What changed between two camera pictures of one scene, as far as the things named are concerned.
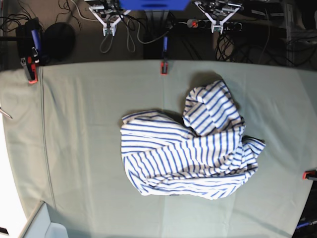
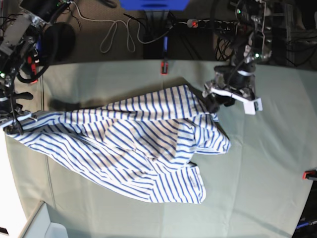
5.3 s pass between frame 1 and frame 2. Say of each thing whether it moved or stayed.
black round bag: stayed
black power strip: stayed
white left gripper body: moved
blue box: stayed
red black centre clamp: stayed
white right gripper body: moved
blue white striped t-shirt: moved
